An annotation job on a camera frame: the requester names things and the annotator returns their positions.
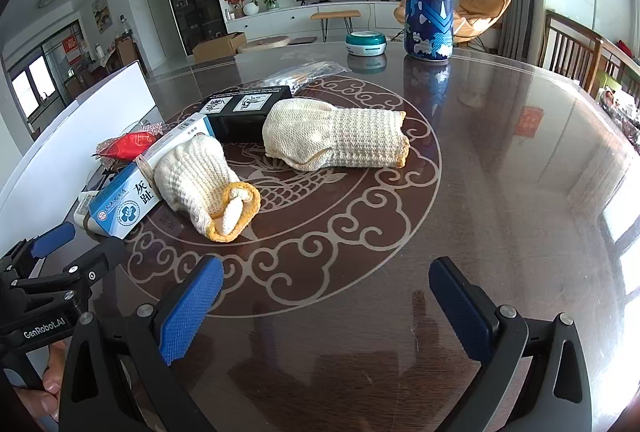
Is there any orange lounge chair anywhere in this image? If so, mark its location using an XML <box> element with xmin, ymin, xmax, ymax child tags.
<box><xmin>395</xmin><ymin>0</ymin><xmax>512</xmax><ymax>50</ymax></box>

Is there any white television cabinet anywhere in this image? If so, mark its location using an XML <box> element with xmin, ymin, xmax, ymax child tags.
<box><xmin>222</xmin><ymin>1</ymin><xmax>416</xmax><ymax>46</ymax></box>

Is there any wooden bench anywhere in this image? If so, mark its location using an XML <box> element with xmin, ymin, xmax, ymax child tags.
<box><xmin>310</xmin><ymin>10</ymin><xmax>362</xmax><ymax>42</ymax></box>

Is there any black cardboard box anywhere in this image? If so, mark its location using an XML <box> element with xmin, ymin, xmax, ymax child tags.
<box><xmin>206</xmin><ymin>85</ymin><xmax>293</xmax><ymax>145</ymax></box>

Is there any white storage container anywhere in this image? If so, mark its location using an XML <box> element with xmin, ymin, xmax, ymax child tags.
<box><xmin>0</xmin><ymin>61</ymin><xmax>163</xmax><ymax>258</ymax></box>

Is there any framed wall painting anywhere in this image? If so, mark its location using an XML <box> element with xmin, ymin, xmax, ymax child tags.
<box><xmin>91</xmin><ymin>0</ymin><xmax>111</xmax><ymax>34</ymax></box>

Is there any blue and white medicine box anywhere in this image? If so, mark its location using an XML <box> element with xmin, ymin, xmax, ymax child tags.
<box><xmin>89</xmin><ymin>113</ymin><xmax>216</xmax><ymax>240</ymax></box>

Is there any short cream knitted glove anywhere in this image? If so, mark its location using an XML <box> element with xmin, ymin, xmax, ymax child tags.
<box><xmin>152</xmin><ymin>133</ymin><xmax>262</xmax><ymax>243</ymax></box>

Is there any red door poster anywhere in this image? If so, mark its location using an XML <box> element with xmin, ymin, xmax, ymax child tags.
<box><xmin>62</xmin><ymin>35</ymin><xmax>83</xmax><ymax>63</ymax></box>

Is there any brown cardboard box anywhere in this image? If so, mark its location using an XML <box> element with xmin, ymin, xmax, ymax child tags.
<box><xmin>192</xmin><ymin>32</ymin><xmax>247</xmax><ymax>63</ymax></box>

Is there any long cream knitted glove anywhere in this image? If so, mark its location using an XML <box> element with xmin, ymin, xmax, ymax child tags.
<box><xmin>262</xmin><ymin>98</ymin><xmax>408</xmax><ymax>171</ymax></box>

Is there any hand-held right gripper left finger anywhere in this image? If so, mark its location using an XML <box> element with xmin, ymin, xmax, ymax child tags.
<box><xmin>57</xmin><ymin>255</ymin><xmax>224</xmax><ymax>432</ymax></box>

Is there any patterned wrapper with clutter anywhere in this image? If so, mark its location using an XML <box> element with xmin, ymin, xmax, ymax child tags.
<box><xmin>91</xmin><ymin>121</ymin><xmax>166</xmax><ymax>159</ymax></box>

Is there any clear plastic bag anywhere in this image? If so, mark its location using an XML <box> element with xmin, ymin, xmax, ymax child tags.
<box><xmin>265</xmin><ymin>61</ymin><xmax>348</xmax><ymax>93</ymax></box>

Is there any red foil packet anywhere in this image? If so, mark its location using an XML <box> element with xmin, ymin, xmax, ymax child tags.
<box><xmin>97</xmin><ymin>132</ymin><xmax>160</xmax><ymax>160</ymax></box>

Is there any slatted wooden chair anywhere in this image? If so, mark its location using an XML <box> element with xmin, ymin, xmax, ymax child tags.
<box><xmin>597</xmin><ymin>40</ymin><xmax>640</xmax><ymax>98</ymax></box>
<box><xmin>540</xmin><ymin>10</ymin><xmax>606</xmax><ymax>98</ymax></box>

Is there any person's left hand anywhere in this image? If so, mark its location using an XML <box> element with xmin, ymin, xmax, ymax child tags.
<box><xmin>14</xmin><ymin>340</ymin><xmax>68</xmax><ymax>423</ymax></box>

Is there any colourful clutter pile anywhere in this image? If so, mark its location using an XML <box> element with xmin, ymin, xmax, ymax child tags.
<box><xmin>600</xmin><ymin>85</ymin><xmax>640</xmax><ymax>138</ymax></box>

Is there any small white packet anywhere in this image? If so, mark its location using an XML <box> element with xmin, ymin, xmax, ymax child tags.
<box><xmin>74</xmin><ymin>192</ymin><xmax>108</xmax><ymax>233</ymax></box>

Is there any brown wooden chair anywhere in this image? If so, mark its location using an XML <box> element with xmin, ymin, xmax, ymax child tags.
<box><xmin>114</xmin><ymin>35</ymin><xmax>146</xmax><ymax>73</ymax></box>

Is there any teal and white round device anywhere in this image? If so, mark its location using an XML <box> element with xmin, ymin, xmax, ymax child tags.
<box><xmin>345</xmin><ymin>31</ymin><xmax>388</xmax><ymax>58</ymax></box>

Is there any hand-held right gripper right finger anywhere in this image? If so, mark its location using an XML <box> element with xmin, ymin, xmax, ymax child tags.
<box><xmin>428</xmin><ymin>256</ymin><xmax>593</xmax><ymax>432</ymax></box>

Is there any window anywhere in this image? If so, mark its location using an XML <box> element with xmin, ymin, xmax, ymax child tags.
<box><xmin>10</xmin><ymin>60</ymin><xmax>58</xmax><ymax>115</ymax></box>

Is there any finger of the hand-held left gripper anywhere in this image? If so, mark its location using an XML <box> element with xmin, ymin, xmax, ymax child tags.
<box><xmin>0</xmin><ymin>221</ymin><xmax>77</xmax><ymax>285</ymax></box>
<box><xmin>15</xmin><ymin>237</ymin><xmax>131</xmax><ymax>311</ymax></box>

